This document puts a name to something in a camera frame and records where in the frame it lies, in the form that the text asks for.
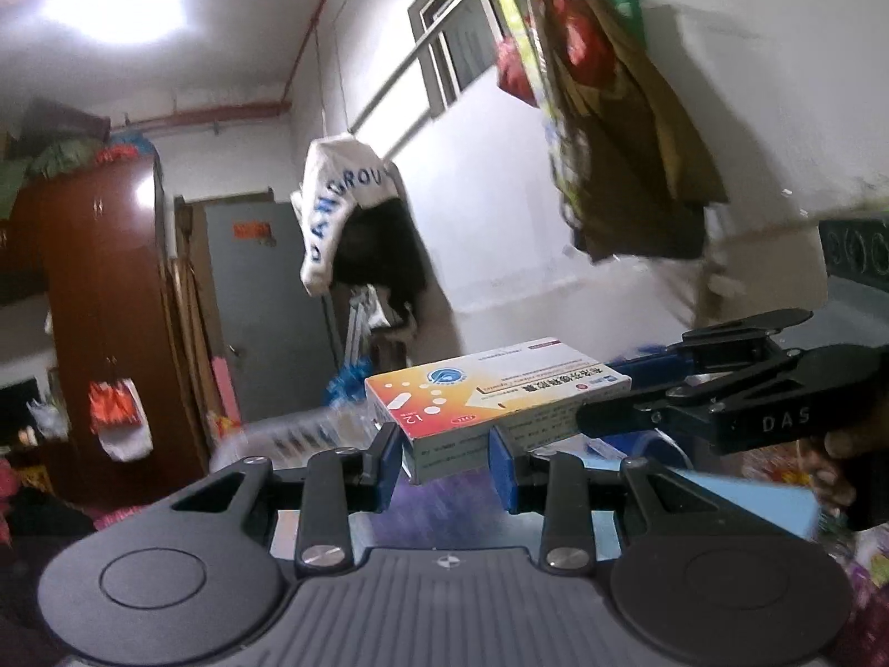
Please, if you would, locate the orange white medicine box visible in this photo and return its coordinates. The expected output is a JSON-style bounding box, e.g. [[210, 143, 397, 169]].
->
[[364, 337, 633, 485]]

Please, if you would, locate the person's right hand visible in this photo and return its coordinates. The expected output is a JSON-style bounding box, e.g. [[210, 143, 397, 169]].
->
[[797, 431, 887, 531]]

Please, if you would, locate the white plastic laundry basket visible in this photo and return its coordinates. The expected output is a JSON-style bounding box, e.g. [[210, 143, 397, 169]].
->
[[209, 404, 377, 471]]

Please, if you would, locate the blue plastic bag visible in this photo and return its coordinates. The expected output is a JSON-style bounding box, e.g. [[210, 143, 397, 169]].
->
[[322, 357, 374, 408]]

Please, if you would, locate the grey door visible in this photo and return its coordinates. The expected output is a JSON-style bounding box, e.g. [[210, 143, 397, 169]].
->
[[176, 193, 339, 423]]

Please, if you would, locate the olive hanging bag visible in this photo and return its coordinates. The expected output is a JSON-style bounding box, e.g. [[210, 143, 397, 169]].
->
[[497, 0, 728, 261]]

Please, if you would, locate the orange white hanging bag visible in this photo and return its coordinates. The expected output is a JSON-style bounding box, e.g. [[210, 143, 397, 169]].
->
[[89, 378, 154, 462]]

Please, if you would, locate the dark red wooden wardrobe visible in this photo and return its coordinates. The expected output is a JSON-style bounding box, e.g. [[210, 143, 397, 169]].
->
[[2, 155, 207, 509]]

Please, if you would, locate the window with metal frame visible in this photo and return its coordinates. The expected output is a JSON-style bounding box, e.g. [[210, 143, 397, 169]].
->
[[408, 0, 506, 117]]

